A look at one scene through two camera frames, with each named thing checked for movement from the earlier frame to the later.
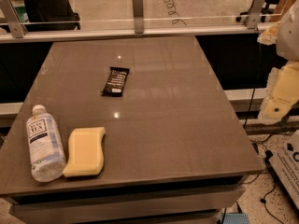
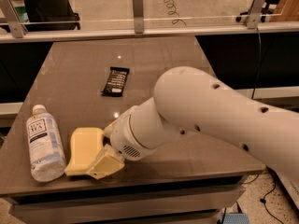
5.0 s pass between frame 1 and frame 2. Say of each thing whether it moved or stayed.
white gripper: moved
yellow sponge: stayed
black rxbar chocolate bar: stayed
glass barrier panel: stayed
